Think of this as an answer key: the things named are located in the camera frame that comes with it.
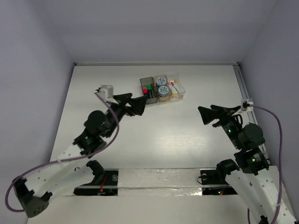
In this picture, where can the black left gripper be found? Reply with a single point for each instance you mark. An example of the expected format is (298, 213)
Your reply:
(124, 106)

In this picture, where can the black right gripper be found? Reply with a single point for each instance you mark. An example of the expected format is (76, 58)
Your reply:
(223, 113)

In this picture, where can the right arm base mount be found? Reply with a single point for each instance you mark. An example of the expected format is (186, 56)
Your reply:
(213, 185)

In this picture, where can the long yellow-capped white marker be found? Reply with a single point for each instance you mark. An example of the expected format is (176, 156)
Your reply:
(181, 92)

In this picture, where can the black pink highlighter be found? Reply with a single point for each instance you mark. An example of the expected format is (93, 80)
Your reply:
(145, 91)

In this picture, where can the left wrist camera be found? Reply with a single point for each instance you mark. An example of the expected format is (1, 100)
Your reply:
(106, 92)

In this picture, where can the clear plastic bin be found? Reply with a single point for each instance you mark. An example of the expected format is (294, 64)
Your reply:
(171, 78)

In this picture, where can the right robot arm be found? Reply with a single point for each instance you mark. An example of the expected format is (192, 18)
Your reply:
(249, 173)

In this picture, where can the blue-lidded round jar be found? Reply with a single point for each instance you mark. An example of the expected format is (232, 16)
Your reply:
(161, 81)
(163, 91)

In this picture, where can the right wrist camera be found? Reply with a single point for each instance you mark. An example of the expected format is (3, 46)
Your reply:
(246, 106)

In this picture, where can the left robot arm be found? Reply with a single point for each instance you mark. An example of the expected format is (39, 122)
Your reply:
(37, 188)

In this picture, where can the black green highlighter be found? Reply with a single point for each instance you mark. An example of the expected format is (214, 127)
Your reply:
(150, 91)

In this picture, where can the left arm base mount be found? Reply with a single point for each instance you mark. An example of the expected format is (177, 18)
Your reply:
(108, 186)

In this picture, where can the purple-capped white marker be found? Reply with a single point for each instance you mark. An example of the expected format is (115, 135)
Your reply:
(173, 85)

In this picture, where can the smoky grey plastic bin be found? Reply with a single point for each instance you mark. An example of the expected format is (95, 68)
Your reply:
(149, 81)

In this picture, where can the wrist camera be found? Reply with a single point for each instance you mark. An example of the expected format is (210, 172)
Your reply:
(106, 92)
(246, 106)

